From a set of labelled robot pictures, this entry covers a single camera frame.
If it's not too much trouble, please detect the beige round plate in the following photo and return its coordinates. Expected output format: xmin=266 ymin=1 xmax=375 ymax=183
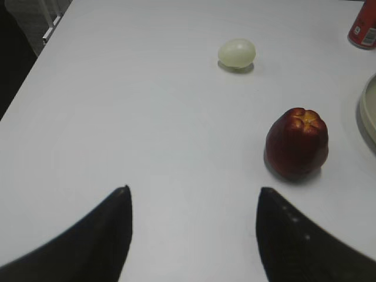
xmin=357 ymin=74 xmax=375 ymax=156

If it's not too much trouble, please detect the pale white onion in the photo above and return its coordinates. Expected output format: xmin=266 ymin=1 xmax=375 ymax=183
xmin=218 ymin=38 xmax=256 ymax=69

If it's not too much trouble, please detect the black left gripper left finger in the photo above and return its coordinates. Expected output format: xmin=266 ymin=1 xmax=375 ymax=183
xmin=1 ymin=186 xmax=133 ymax=281

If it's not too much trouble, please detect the red soda can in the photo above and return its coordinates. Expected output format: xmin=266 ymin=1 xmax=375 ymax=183
xmin=347 ymin=0 xmax=376 ymax=49

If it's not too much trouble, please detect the white metal rail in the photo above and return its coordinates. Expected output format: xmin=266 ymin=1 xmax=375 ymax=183
xmin=38 ymin=0 xmax=63 ymax=45

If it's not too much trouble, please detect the dark red apple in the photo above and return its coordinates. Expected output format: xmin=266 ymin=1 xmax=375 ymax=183
xmin=265 ymin=108 xmax=329 ymax=180

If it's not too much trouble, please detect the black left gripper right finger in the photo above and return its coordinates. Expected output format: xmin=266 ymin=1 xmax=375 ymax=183
xmin=256 ymin=187 xmax=375 ymax=281

